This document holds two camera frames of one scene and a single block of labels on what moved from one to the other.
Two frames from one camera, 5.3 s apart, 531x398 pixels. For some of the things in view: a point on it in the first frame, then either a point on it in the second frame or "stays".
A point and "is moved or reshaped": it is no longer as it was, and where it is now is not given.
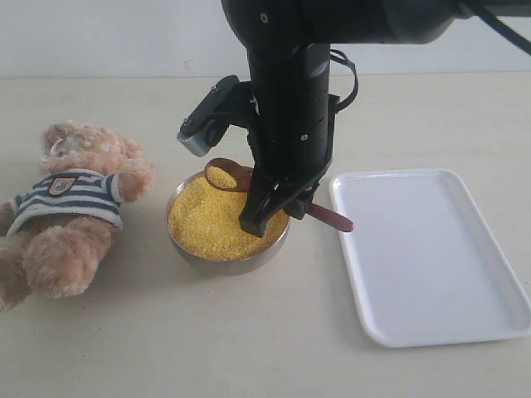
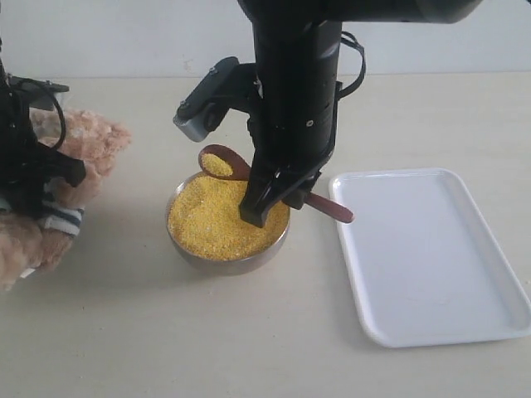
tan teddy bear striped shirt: [54, 235] is moved or reshaped
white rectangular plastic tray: [428, 268] stays
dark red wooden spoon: [243, 174] -> [241, 171]
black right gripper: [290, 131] stays
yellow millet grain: [204, 220] stays
